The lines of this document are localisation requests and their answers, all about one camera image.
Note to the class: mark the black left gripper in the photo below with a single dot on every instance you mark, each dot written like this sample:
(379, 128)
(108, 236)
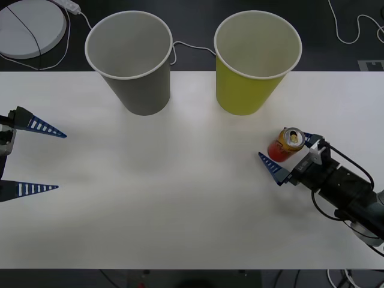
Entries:
(6, 141)

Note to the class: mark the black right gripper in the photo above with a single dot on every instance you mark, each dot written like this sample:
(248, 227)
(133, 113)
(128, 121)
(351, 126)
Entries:
(303, 166)

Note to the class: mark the orange and red drink can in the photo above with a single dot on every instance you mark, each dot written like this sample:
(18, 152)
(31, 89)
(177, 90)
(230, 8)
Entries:
(280, 151)

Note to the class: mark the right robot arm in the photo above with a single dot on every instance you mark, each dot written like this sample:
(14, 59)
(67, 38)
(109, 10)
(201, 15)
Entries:
(354, 192)

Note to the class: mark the yellow-green plastic bin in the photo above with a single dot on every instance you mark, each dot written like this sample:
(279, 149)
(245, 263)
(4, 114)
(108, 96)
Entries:
(240, 90)

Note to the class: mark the round white disc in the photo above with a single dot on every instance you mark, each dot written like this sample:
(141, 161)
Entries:
(18, 33)

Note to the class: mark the grey plastic bin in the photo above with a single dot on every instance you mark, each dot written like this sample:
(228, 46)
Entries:
(144, 90)

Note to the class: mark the white power strip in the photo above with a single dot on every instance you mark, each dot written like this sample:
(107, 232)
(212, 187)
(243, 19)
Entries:
(67, 4)

